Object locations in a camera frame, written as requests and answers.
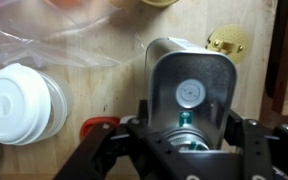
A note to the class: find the clear plastic bag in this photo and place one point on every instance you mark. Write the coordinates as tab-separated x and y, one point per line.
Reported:
50	36

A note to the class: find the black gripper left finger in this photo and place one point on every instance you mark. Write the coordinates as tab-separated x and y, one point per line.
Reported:
117	150

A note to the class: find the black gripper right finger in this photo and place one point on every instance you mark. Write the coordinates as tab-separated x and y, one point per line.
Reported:
264	150

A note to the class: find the wooden chair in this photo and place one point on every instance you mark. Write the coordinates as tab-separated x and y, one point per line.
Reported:
284	56

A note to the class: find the gold perforated strainer disc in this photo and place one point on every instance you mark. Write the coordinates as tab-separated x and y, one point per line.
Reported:
229	43

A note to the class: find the small red lid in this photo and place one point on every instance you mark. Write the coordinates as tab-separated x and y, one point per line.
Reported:
99	125

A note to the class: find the silver rectangular metal can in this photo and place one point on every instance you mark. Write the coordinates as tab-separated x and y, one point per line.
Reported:
190	83

